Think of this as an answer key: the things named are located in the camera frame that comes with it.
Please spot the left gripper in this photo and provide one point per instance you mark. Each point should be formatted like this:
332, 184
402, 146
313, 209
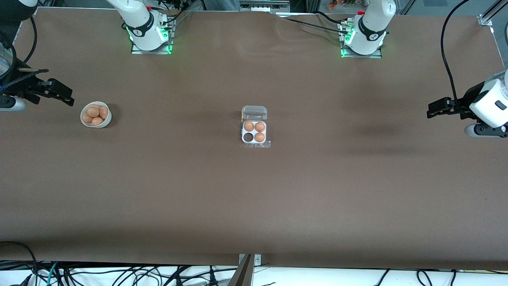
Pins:
466, 98

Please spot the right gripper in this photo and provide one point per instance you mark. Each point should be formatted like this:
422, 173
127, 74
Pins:
20, 87

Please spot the clear plastic egg carton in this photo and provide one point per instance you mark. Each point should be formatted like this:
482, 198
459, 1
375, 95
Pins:
254, 111

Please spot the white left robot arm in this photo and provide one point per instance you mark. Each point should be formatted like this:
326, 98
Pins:
373, 24

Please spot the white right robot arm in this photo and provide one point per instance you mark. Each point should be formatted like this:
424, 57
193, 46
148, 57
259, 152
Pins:
139, 24

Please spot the white round bowl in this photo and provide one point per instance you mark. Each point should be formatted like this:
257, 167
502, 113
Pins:
104, 123

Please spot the orange toy items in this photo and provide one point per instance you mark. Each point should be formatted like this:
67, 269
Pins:
332, 5

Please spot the grey metal equipment rack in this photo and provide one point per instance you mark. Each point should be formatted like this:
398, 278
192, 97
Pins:
264, 5

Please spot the white sheet under table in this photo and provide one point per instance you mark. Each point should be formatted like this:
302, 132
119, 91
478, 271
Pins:
317, 278

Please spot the dark grey metal bar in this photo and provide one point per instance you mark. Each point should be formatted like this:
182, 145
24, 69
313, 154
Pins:
243, 276

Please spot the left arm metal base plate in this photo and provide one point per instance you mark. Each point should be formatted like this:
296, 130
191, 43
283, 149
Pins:
361, 56

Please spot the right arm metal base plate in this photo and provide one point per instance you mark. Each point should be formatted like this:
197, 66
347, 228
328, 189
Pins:
151, 52

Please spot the aluminium frame profile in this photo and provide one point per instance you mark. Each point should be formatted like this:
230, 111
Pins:
485, 19

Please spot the small metal bracket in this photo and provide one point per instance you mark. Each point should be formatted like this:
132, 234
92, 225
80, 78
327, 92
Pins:
258, 260

